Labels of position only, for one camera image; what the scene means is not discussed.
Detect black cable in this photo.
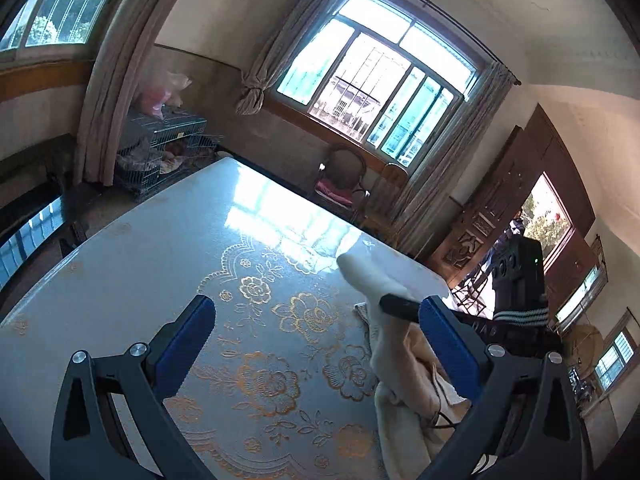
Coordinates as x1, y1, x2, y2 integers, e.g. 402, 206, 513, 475
429, 407, 496, 473

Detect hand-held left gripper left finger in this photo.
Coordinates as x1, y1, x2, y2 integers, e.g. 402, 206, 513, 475
50, 294, 221, 480

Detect round woven tray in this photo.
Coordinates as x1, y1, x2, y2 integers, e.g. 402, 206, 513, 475
567, 324, 607, 363

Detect pink plastic bag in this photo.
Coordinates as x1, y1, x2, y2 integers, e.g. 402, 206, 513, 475
140, 70, 194, 119

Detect beige knit sweater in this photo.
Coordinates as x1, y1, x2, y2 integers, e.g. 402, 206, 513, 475
336, 247, 482, 480

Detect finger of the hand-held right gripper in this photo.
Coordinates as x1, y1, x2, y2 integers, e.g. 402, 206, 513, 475
379, 295, 423, 323

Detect tied grey curtain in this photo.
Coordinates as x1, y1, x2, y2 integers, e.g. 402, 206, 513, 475
235, 0, 371, 116

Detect large sliding window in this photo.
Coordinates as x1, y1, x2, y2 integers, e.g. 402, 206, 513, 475
276, 0, 482, 167

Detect carved wooden door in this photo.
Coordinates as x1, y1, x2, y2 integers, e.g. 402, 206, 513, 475
430, 105, 598, 311

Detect chair with pink cushion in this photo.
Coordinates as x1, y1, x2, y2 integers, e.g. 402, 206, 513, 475
312, 142, 372, 212

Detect small barred window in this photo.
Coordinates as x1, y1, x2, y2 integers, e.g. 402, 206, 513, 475
594, 330, 637, 396

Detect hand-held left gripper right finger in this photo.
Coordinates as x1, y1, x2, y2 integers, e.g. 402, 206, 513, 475
415, 295, 596, 480

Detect wooden chair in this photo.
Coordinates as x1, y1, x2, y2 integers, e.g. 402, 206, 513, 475
369, 162, 410, 232

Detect black metal chair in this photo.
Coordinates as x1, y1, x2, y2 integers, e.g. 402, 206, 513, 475
452, 272, 493, 317

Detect wire pet cage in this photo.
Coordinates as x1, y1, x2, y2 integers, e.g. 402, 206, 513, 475
116, 110, 222, 202

